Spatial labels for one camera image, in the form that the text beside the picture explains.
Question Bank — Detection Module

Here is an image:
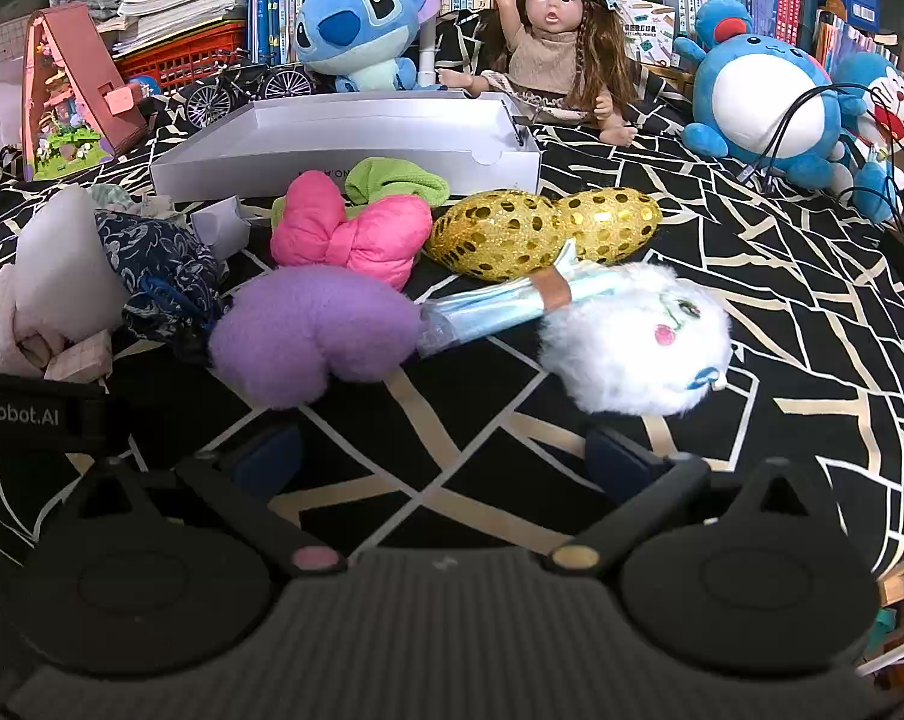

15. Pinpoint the navy floral cloth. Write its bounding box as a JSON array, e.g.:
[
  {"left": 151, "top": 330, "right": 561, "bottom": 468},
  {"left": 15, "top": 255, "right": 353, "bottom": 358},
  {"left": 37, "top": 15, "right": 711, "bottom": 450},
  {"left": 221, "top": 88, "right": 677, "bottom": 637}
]
[{"left": 95, "top": 210, "right": 232, "bottom": 361}]

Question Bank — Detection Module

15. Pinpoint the white ladder frame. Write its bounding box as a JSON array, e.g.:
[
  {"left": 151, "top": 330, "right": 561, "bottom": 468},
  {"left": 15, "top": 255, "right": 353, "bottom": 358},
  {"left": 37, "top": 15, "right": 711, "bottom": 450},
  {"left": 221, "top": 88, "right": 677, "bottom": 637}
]
[{"left": 354, "top": 0, "right": 513, "bottom": 91}]

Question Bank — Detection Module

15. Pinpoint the light blue face mask bundle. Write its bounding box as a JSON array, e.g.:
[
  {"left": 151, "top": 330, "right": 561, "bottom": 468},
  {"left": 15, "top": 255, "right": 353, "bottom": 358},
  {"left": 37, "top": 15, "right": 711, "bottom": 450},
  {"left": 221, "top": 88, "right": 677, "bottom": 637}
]
[{"left": 418, "top": 240, "right": 633, "bottom": 357}]

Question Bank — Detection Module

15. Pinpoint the white cardboard box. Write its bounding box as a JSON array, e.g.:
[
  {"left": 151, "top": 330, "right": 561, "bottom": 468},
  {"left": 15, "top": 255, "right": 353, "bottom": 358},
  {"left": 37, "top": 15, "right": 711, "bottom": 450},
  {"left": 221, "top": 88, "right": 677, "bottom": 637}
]
[{"left": 150, "top": 90, "right": 543, "bottom": 203}]

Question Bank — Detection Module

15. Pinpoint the miniature bicycle model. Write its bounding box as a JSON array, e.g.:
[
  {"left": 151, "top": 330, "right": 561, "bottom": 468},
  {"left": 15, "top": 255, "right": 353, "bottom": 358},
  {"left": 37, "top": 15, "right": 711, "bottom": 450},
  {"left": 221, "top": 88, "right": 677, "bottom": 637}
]
[{"left": 182, "top": 49, "right": 316, "bottom": 128}]

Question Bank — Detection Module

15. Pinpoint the white fluffy plush toy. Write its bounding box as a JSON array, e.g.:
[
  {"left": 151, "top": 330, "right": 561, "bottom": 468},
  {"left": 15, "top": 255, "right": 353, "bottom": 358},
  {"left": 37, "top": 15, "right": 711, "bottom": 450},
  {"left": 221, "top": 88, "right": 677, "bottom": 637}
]
[{"left": 537, "top": 261, "right": 734, "bottom": 417}]

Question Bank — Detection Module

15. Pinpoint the purple fluffy plush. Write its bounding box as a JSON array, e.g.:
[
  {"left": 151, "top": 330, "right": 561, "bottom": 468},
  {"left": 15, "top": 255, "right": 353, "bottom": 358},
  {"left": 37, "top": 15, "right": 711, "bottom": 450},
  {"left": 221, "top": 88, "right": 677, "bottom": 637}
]
[{"left": 208, "top": 266, "right": 427, "bottom": 410}]

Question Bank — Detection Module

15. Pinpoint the pink plush bow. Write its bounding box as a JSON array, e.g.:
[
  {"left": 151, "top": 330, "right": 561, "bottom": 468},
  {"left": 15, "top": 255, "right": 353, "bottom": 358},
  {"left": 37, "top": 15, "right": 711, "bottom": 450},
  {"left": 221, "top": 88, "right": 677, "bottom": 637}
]
[{"left": 270, "top": 170, "right": 434, "bottom": 292}]

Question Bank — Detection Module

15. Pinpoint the blue cat plush toy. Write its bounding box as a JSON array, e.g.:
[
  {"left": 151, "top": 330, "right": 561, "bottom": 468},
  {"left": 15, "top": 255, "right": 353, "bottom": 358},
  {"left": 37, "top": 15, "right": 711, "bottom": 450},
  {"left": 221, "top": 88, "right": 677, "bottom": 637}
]
[{"left": 830, "top": 51, "right": 904, "bottom": 226}]

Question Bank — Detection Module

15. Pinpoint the blue round plush toy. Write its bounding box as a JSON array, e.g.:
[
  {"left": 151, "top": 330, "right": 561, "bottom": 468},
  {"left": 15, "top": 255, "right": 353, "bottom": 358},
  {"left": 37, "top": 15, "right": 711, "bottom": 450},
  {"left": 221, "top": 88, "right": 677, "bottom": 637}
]
[{"left": 672, "top": 0, "right": 854, "bottom": 188}]

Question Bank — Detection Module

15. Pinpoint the blue alien plush toy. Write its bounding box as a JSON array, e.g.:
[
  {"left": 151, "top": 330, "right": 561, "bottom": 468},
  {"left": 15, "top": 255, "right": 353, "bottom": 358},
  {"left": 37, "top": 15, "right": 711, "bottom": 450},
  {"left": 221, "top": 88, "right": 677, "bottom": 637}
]
[{"left": 293, "top": 0, "right": 453, "bottom": 95}]

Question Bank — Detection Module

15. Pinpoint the pink toy house model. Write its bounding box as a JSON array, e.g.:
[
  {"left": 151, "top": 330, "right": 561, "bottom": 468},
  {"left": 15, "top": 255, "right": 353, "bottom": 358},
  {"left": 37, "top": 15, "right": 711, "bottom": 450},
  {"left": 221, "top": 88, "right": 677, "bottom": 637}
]
[{"left": 20, "top": 4, "right": 149, "bottom": 181}]

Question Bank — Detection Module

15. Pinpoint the white illustrated box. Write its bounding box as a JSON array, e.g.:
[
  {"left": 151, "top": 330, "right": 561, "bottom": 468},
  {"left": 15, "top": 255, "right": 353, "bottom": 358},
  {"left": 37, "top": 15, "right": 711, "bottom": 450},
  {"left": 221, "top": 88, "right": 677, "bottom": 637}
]
[{"left": 612, "top": 0, "right": 678, "bottom": 68}]

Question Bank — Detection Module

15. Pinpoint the gold sequin bow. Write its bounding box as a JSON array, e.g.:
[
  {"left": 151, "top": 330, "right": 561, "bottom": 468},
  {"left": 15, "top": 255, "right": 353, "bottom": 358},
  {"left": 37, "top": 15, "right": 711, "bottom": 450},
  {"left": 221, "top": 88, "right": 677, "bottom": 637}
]
[{"left": 425, "top": 187, "right": 663, "bottom": 282}]

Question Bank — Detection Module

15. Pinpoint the red plastic basket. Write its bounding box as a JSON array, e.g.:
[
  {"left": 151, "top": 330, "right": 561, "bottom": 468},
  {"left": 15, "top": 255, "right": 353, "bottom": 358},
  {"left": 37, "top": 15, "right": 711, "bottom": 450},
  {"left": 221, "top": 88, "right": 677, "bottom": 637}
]
[{"left": 114, "top": 21, "right": 249, "bottom": 95}]

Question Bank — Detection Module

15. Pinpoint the pale lilac plush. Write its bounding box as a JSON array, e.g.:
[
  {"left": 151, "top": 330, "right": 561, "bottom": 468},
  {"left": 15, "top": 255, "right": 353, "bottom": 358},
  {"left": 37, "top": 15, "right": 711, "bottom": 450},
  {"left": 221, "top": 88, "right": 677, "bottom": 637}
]
[{"left": 13, "top": 186, "right": 134, "bottom": 346}]

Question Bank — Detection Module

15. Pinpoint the pale pink checked cloth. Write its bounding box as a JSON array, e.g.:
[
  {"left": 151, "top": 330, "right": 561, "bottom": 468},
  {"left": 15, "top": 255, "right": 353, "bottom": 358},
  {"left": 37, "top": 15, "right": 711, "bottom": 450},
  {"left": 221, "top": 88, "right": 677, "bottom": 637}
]
[{"left": 0, "top": 262, "right": 115, "bottom": 383}]

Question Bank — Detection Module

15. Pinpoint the green plush bow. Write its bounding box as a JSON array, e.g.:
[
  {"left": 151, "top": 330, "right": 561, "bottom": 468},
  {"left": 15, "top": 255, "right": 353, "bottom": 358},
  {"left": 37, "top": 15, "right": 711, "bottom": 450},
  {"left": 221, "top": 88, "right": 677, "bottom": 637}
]
[{"left": 272, "top": 157, "right": 451, "bottom": 230}]

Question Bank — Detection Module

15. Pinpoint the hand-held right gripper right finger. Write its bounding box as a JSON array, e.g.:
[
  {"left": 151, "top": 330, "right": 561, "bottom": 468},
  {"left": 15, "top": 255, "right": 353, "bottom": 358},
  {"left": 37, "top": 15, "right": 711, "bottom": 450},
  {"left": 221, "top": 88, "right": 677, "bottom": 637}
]
[{"left": 545, "top": 426, "right": 850, "bottom": 578}]

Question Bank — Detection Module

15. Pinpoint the brown haired doll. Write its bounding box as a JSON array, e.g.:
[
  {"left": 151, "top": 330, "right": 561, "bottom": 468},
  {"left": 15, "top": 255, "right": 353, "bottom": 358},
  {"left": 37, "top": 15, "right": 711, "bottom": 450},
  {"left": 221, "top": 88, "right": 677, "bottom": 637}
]
[{"left": 437, "top": 0, "right": 640, "bottom": 147}]

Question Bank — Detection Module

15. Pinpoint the black cable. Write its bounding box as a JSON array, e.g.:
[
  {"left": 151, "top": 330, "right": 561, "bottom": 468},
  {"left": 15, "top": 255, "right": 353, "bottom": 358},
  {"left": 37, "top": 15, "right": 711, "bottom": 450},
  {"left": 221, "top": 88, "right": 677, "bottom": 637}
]
[{"left": 737, "top": 82, "right": 904, "bottom": 241}]

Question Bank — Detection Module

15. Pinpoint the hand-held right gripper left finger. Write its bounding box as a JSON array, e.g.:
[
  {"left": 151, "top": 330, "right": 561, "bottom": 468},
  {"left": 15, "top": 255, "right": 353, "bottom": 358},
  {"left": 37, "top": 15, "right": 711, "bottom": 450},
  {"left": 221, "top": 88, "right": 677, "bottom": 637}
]
[{"left": 65, "top": 424, "right": 348, "bottom": 578}]

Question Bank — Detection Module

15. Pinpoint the black geometric pattern blanket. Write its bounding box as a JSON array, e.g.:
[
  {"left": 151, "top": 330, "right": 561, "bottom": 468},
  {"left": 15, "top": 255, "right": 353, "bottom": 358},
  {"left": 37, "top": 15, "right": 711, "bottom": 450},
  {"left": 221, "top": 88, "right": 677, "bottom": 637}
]
[{"left": 0, "top": 7, "right": 904, "bottom": 586}]

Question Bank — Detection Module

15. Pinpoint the white folded paper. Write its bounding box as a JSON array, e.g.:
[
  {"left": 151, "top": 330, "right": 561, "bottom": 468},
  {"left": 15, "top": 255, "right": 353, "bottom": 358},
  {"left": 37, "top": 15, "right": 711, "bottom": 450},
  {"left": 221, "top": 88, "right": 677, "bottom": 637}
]
[{"left": 189, "top": 195, "right": 273, "bottom": 260}]

